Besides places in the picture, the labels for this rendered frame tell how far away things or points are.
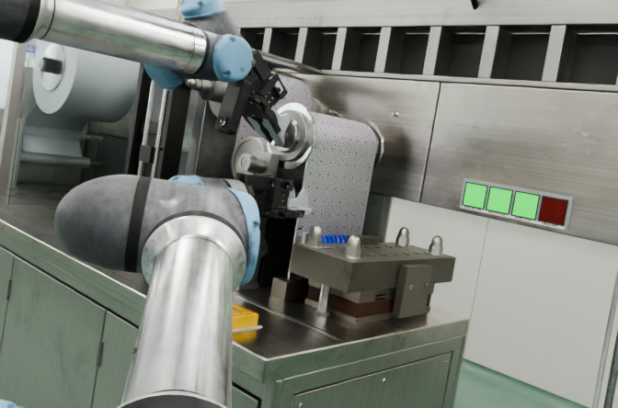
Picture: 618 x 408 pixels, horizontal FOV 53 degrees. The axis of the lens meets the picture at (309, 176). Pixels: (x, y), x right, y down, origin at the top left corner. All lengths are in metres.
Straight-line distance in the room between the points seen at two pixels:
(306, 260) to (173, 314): 0.74
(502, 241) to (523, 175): 2.59
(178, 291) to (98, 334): 0.89
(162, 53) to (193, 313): 0.51
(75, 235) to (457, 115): 1.00
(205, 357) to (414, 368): 0.90
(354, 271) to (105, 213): 0.60
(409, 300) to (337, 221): 0.25
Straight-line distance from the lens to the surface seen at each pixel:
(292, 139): 1.34
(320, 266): 1.24
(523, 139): 1.43
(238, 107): 1.24
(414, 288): 1.35
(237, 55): 1.02
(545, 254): 3.90
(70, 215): 0.76
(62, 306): 1.60
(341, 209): 1.45
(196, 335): 0.53
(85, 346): 1.51
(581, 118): 1.39
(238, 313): 1.12
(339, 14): 1.79
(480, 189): 1.45
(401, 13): 1.66
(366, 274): 1.23
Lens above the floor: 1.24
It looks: 3 degrees down
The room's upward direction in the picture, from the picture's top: 9 degrees clockwise
